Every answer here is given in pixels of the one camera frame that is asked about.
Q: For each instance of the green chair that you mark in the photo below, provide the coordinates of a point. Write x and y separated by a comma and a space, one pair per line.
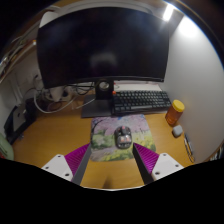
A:
5, 150

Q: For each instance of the black keyboard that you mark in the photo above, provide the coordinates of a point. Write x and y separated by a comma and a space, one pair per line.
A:
143, 100

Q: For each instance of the pen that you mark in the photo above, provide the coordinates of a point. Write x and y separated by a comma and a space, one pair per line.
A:
188, 148

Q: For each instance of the black computer monitor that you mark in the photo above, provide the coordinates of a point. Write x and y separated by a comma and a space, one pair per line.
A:
100, 43

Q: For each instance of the silver mini computer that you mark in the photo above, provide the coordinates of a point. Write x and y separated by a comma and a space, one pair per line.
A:
19, 119

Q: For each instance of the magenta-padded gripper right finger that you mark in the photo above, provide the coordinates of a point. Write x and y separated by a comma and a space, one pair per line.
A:
165, 165

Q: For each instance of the bright lamp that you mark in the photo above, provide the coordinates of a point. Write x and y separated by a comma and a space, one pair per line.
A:
168, 12

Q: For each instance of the orange bottle with yellow lid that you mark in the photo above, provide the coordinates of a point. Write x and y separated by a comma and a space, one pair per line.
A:
174, 115

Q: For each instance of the small white case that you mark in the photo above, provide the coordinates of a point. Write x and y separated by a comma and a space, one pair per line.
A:
177, 131

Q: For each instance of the wooden wall shelf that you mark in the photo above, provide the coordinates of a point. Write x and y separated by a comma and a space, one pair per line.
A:
13, 50

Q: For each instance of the flower print mouse pad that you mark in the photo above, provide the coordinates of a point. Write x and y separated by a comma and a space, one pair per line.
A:
103, 140

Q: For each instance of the white power strip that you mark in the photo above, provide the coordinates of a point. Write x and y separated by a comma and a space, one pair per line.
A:
58, 94

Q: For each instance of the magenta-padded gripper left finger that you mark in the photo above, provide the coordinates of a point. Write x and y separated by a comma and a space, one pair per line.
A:
59, 165

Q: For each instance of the transparent computer mouse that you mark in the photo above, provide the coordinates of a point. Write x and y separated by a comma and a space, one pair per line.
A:
123, 138

